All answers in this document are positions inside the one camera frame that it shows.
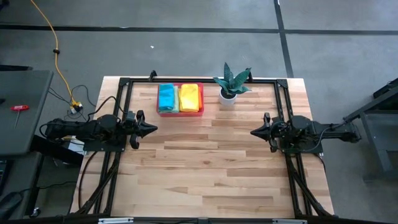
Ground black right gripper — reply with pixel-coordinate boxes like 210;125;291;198
250;112;282;153

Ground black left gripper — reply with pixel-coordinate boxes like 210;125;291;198
123;110;159;150

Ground teal microfiber towel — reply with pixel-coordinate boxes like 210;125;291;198
158;83;175;112

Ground green microfiber towel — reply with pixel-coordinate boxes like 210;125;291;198
158;85;180;114

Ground yellow microfiber towel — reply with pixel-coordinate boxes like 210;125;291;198
179;83;200;113

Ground pink plastic bin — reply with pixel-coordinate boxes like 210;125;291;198
156;82;206;118

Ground white plant pot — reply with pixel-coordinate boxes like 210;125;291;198
218;88;238;106

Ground green snake plant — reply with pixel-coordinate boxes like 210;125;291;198
213;62;252;96

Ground white power box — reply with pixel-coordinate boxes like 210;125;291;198
62;136;88;156

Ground grey metal cart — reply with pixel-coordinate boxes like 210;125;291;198
343;77;398;183

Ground grey side table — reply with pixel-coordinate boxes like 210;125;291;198
0;70;54;156

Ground black aluminium table frame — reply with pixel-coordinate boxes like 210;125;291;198
70;70;335;224

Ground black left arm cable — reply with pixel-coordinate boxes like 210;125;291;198
86;95;128;121

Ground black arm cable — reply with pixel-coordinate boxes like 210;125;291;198
86;95;128;121
303;123;348;153

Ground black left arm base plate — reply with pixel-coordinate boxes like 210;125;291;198
82;129;127;153

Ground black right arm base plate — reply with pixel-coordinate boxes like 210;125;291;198
279;129;324;155

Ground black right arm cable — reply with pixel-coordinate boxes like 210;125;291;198
303;123;348;153

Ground silver metal bracket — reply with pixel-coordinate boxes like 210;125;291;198
98;217;134;224
272;218;308;224

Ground yellow floor cable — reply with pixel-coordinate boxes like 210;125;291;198
30;0;83;110

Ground red T-handle hex key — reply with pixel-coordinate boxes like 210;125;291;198
10;105;30;130

